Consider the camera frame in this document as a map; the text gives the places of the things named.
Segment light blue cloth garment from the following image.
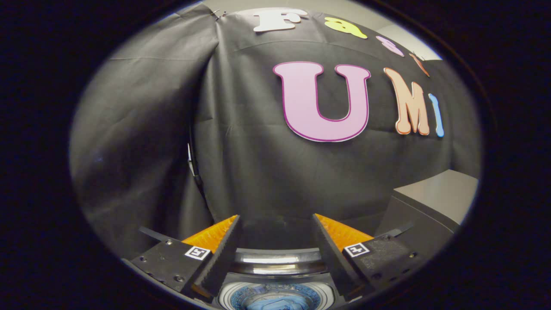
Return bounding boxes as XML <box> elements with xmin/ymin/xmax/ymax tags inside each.
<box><xmin>243</xmin><ymin>293</ymin><xmax>313</xmax><ymax>310</ymax></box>

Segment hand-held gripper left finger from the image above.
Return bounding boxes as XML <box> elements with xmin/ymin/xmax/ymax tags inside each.
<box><xmin>129</xmin><ymin>214</ymin><xmax>241</xmax><ymax>300</ymax></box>

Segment black backdrop cloth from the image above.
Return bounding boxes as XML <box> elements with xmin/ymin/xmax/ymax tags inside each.
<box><xmin>69</xmin><ymin>2</ymin><xmax>482</xmax><ymax>259</ymax></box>

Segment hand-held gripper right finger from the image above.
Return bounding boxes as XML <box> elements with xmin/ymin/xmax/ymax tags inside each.
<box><xmin>312</xmin><ymin>213</ymin><xmax>427</xmax><ymax>298</ymax></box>

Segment metal backdrop stand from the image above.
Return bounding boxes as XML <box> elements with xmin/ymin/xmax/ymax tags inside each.
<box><xmin>187</xmin><ymin>125</ymin><xmax>206</xmax><ymax>201</ymax></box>

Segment beige cabinet with grey top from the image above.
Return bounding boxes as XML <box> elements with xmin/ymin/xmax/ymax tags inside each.
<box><xmin>375</xmin><ymin>169</ymin><xmax>479</xmax><ymax>259</ymax></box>

